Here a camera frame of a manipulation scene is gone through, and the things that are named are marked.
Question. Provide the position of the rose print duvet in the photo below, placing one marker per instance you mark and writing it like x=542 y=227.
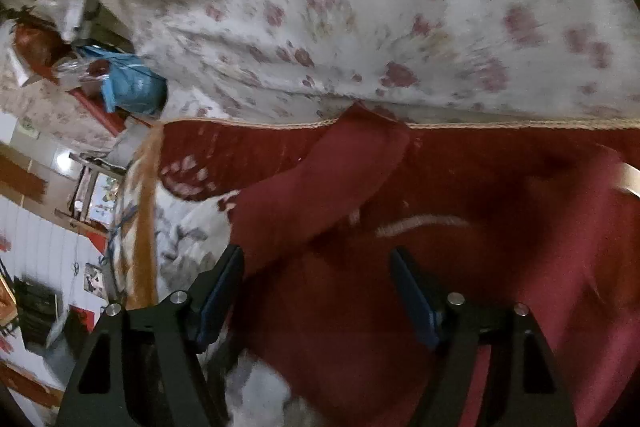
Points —
x=419 y=60

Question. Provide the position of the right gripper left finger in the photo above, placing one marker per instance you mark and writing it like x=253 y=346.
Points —
x=140 y=367

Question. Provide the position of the framed picture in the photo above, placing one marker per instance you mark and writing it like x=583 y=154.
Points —
x=94 y=199

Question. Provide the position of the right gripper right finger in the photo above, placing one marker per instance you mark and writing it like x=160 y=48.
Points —
x=492 y=364

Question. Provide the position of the blue plastic bag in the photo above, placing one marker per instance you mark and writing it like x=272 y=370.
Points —
x=128 y=83

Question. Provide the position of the floral fleece blanket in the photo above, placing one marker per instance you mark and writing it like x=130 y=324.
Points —
x=173 y=222

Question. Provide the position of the red wooden chair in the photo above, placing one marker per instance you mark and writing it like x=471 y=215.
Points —
x=42 y=47

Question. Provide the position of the dark red sweater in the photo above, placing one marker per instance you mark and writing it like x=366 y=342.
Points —
x=499 y=215

